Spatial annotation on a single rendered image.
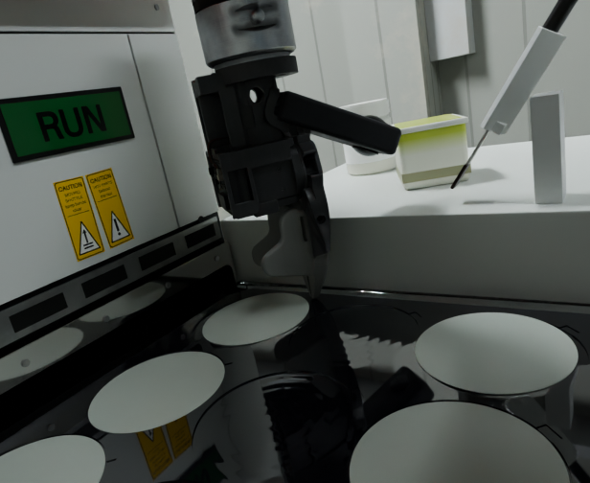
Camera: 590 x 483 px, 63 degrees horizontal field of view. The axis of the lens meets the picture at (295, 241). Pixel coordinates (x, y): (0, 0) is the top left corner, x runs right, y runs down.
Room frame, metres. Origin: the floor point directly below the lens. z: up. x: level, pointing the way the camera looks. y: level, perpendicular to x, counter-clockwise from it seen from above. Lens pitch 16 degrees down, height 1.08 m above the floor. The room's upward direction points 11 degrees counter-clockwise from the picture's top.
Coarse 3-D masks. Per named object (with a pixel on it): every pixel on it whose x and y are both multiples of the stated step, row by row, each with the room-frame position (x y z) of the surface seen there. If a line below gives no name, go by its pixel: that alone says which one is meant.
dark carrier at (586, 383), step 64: (192, 320) 0.43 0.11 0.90; (320, 320) 0.37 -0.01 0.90; (384, 320) 0.35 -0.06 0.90; (576, 320) 0.29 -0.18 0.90; (256, 384) 0.30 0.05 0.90; (320, 384) 0.28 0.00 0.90; (384, 384) 0.26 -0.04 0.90; (576, 384) 0.23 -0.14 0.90; (0, 448) 0.28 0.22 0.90; (128, 448) 0.25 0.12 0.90; (192, 448) 0.24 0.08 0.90; (256, 448) 0.23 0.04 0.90; (320, 448) 0.22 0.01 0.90; (576, 448) 0.18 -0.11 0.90
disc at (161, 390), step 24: (168, 360) 0.36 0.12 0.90; (192, 360) 0.35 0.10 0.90; (216, 360) 0.34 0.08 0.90; (120, 384) 0.33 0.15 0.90; (144, 384) 0.33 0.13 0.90; (168, 384) 0.32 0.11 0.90; (192, 384) 0.31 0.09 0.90; (216, 384) 0.30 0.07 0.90; (96, 408) 0.30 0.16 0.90; (120, 408) 0.30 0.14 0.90; (144, 408) 0.29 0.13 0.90; (168, 408) 0.29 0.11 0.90; (192, 408) 0.28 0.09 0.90; (120, 432) 0.27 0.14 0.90
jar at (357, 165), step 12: (348, 108) 0.66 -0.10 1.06; (360, 108) 0.65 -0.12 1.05; (372, 108) 0.65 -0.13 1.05; (384, 108) 0.66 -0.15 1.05; (384, 120) 0.66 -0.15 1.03; (348, 156) 0.67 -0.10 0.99; (360, 156) 0.65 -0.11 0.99; (372, 156) 0.65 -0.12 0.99; (384, 156) 0.65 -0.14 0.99; (348, 168) 0.68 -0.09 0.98; (360, 168) 0.66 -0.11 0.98; (372, 168) 0.65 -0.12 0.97; (384, 168) 0.65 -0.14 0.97
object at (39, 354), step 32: (192, 256) 0.50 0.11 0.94; (224, 256) 0.53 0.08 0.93; (128, 288) 0.43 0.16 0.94; (160, 288) 0.45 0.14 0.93; (64, 320) 0.38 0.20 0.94; (96, 320) 0.39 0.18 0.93; (128, 320) 0.42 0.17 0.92; (0, 352) 0.34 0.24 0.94; (32, 352) 0.35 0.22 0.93; (64, 352) 0.36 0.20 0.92; (0, 384) 0.32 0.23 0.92
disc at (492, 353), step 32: (448, 320) 0.33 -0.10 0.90; (480, 320) 0.32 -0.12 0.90; (512, 320) 0.31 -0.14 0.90; (416, 352) 0.29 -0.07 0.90; (448, 352) 0.29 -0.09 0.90; (480, 352) 0.28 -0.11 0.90; (512, 352) 0.27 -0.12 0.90; (544, 352) 0.27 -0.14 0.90; (576, 352) 0.26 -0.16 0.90; (448, 384) 0.25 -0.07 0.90; (480, 384) 0.25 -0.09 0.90; (512, 384) 0.24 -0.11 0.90; (544, 384) 0.23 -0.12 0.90
